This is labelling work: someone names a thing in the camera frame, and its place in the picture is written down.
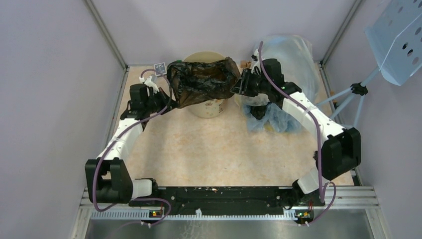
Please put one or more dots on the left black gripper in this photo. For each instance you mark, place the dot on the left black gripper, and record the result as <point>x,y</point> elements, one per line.
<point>165,99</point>

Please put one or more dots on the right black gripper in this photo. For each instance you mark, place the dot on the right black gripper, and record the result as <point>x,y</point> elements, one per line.
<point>242,86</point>

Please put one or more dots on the black trash bag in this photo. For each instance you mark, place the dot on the black trash bag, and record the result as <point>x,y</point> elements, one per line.
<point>258,112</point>
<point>196,82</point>

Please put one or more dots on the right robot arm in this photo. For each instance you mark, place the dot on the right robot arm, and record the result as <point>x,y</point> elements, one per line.
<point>338,148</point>

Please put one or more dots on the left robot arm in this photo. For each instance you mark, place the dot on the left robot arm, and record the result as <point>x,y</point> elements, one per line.
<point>107,176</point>

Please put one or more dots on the beige round trash bin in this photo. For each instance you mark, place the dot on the beige round trash bin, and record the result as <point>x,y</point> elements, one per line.
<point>212,108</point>

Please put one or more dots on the white clear plastic bag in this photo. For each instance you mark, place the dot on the white clear plastic bag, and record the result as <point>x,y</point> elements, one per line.
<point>256,101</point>

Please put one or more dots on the small wooden block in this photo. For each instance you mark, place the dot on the small wooden block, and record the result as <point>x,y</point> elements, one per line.
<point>245,64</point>

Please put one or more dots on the blue plastic bag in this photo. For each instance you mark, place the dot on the blue plastic bag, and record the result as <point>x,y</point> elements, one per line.
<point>275,120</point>

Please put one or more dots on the large translucent plastic bag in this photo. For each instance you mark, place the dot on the large translucent plastic bag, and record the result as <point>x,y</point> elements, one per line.
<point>287,64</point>

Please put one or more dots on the blue perforated lamp panel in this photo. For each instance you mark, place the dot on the blue perforated lamp panel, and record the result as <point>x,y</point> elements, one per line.
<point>394,34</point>

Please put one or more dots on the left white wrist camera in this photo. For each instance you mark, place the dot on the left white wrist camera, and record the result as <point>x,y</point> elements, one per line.
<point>150,82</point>

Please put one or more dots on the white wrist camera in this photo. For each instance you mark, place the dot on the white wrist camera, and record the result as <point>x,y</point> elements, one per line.
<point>255,60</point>
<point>150,82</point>

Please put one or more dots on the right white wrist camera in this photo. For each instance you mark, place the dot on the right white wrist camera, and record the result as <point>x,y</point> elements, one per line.
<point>255,60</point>

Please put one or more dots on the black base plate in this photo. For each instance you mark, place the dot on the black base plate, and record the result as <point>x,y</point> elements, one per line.
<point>229,201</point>

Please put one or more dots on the white toothed cable rail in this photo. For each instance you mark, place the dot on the white toothed cable rail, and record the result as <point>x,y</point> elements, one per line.
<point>147,215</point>

